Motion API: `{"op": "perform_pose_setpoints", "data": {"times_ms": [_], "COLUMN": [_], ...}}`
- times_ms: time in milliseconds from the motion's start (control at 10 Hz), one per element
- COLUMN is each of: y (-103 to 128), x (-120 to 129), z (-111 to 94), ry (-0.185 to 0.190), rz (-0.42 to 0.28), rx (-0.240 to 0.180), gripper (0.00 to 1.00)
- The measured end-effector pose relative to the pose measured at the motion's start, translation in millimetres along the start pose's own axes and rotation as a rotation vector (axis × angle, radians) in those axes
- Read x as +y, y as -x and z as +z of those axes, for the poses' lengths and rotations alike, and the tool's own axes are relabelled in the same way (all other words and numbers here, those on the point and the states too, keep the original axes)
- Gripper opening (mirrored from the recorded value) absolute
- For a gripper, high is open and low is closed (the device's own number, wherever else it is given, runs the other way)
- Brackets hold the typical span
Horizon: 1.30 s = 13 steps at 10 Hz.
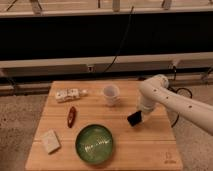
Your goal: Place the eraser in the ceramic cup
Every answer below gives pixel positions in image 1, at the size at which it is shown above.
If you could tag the red brown toy boat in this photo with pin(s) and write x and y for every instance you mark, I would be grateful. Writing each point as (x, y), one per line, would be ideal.
(71, 117)

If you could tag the green glass bowl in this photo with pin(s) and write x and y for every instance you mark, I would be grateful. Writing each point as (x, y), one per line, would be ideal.
(94, 144)

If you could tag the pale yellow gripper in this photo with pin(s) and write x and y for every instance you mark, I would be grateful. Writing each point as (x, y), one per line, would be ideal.
(144, 117)

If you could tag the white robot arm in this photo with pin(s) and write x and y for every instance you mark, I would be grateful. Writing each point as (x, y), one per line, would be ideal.
(155, 90)

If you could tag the wooden cutting board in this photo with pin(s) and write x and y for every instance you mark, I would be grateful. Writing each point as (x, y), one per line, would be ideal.
(149, 146)

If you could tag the black eraser block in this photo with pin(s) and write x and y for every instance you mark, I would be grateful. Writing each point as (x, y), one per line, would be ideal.
(134, 118)

